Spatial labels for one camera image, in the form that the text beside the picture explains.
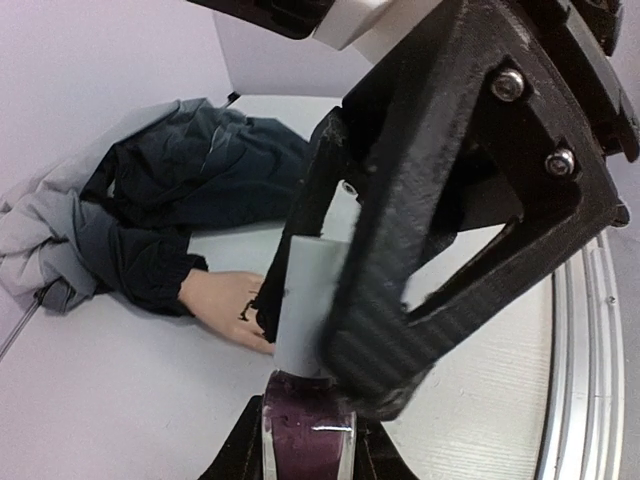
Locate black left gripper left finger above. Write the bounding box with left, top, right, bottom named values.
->
left=199, top=395, right=263, bottom=480

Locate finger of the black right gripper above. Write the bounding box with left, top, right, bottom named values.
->
left=252, top=107, right=369, bottom=343
left=321, top=1, right=628, bottom=420

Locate aluminium table edge rail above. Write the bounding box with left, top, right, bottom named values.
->
left=0, top=288, right=40, bottom=358

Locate white nail polish cap brush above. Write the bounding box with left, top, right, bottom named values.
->
left=274, top=186, right=360, bottom=379

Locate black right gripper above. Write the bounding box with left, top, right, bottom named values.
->
left=519, top=0, right=640, bottom=164

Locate grey and black jacket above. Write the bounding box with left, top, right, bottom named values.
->
left=1, top=98, right=309, bottom=316

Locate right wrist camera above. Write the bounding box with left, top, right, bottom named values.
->
left=194, top=0, right=441, bottom=64

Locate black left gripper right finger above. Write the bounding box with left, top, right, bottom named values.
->
left=353, top=417, right=418, bottom=480

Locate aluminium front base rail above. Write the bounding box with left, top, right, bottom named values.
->
left=535, top=232, right=625, bottom=480

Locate mannequin hand with long nails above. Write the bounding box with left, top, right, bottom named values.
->
left=178, top=269, right=275, bottom=355

